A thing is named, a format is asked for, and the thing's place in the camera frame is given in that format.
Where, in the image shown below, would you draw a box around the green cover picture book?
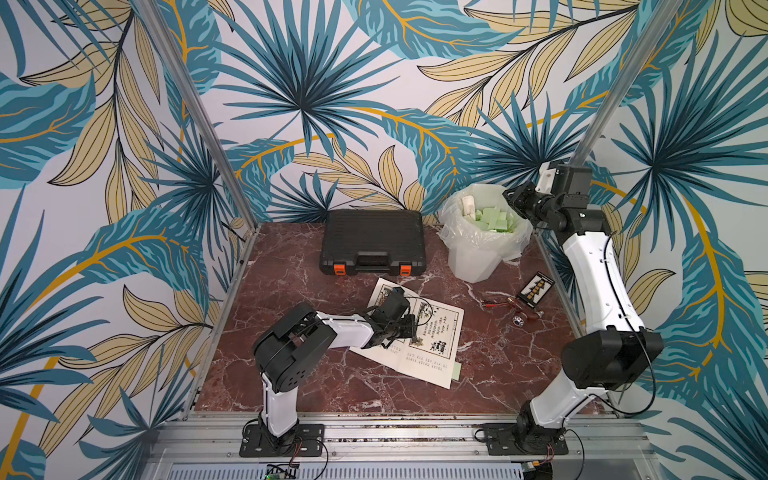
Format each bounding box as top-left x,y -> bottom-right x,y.
350,288 -> 464,389

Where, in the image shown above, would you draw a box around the green sticky note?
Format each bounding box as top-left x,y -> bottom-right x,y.
452,362 -> 462,382

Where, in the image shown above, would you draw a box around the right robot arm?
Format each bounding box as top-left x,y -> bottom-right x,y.
504,162 -> 664,444

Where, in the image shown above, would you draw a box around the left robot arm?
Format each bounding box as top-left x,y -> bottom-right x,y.
253,287 -> 417,442

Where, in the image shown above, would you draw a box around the green sticky notes in bin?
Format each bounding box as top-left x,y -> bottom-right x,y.
460,196 -> 515,233

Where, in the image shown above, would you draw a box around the white lined trash bin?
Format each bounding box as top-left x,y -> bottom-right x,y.
437,183 -> 532,283

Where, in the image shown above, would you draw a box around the black plastic tool case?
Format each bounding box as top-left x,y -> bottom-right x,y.
319,209 -> 427,276

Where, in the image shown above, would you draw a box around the black patterned card box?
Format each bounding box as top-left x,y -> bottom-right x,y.
517,272 -> 555,309

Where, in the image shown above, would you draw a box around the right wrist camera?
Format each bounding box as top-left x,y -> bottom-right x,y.
535,161 -> 560,195

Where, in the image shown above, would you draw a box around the right aluminium frame post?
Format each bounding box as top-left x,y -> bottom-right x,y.
533,0 -> 685,234

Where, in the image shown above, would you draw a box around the aluminium frame post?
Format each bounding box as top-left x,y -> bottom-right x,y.
533,0 -> 685,234
135,0 -> 259,233

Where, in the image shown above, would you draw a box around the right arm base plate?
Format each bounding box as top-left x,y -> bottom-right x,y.
473,422 -> 569,458

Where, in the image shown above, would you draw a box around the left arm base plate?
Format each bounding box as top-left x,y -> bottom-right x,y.
238,423 -> 325,458

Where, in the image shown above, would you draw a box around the aluminium front rail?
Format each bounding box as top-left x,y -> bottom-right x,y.
140,413 -> 664,479

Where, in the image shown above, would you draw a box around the left aluminium frame post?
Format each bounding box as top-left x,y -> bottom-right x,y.
135,0 -> 259,233

